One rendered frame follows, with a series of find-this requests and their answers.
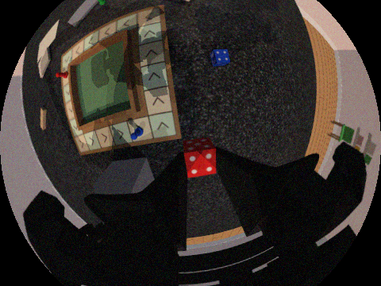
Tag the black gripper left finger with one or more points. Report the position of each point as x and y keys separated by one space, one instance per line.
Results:
x=162 y=204

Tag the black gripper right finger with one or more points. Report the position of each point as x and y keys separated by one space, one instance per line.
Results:
x=255 y=188

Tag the red pawn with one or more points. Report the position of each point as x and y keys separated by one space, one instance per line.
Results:
x=62 y=74

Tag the blue die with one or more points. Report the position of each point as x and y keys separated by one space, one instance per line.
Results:
x=219 y=57

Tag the blue pawn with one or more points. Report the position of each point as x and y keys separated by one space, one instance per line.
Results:
x=137 y=132

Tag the red die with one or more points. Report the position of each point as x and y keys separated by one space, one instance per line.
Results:
x=200 y=157

